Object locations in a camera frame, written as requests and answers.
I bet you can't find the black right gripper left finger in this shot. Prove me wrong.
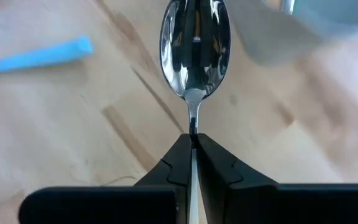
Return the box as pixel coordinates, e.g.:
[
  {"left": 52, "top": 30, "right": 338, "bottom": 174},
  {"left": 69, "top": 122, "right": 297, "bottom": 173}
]
[{"left": 19, "top": 133, "right": 194, "bottom": 224}]

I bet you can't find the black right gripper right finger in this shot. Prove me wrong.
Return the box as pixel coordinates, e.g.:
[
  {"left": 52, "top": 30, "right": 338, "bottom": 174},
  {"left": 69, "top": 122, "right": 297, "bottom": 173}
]
[{"left": 194, "top": 133, "right": 358, "bottom": 224}]

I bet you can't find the steel utensil light blue handle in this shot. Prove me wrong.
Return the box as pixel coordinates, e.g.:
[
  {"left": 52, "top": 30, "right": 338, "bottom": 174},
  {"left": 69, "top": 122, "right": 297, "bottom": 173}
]
[{"left": 0, "top": 34, "right": 94, "bottom": 74}]

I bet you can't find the dark steel spoon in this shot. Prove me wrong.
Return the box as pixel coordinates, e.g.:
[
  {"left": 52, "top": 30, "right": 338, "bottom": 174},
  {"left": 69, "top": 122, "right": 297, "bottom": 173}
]
[{"left": 159, "top": 0, "right": 231, "bottom": 138}]

